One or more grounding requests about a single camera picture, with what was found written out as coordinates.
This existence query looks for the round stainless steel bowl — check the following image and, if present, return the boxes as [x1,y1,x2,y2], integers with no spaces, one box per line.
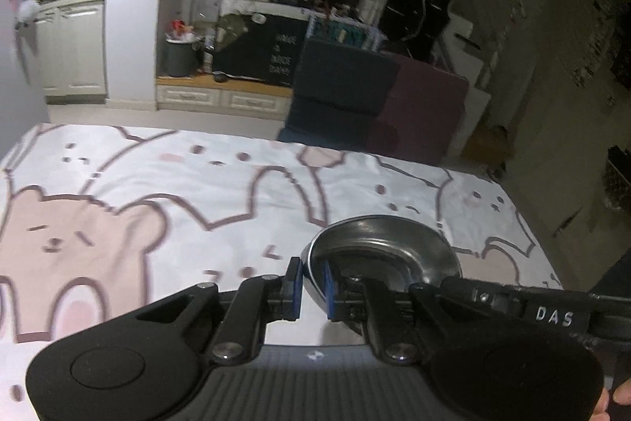
[302,215,462,309]

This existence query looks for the person's right hand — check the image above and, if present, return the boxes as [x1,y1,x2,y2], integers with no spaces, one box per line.
[589,378,631,421]

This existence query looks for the cartoon bear patterned tablecloth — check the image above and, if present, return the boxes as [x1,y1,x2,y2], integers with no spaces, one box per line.
[1,124,560,420]

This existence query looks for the maroon folded cushion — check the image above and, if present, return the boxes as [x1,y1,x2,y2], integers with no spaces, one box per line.
[367,54,469,166]

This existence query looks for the white low drawer cabinet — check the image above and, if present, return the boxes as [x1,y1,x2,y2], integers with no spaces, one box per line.
[156,75,292,121]

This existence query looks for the black have a nice day sign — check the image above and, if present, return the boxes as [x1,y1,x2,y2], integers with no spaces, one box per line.
[212,13,308,86]

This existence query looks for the dark grey bin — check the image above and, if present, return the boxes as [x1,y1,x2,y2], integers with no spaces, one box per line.
[165,38,200,77]

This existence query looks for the white closet doors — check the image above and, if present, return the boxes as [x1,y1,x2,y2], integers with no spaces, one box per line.
[34,0,107,97]

